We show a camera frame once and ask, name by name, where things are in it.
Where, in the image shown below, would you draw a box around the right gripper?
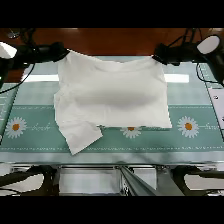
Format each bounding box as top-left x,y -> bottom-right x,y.
152,42 -> 182,66

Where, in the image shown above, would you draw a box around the black cable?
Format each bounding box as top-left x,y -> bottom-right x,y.
0,62 -> 36,95
195,62 -> 224,89

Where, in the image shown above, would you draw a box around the white T-shirt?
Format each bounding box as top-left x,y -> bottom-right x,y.
53,49 -> 173,156

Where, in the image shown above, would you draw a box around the silver frame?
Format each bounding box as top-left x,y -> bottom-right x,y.
0,161 -> 224,197

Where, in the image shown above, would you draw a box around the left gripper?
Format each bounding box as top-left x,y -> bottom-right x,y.
46,41 -> 71,64

